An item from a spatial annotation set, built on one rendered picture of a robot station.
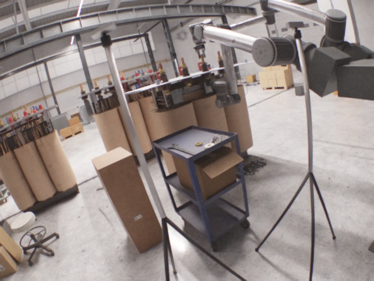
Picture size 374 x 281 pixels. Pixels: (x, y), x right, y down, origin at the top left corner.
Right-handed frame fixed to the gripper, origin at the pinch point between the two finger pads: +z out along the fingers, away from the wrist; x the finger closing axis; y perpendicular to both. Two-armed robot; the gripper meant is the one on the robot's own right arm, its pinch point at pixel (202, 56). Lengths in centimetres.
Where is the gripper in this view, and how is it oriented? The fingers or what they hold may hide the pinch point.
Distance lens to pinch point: 241.5
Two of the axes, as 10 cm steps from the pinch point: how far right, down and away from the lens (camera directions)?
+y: -8.1, 3.7, -4.5
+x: 5.3, 1.5, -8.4
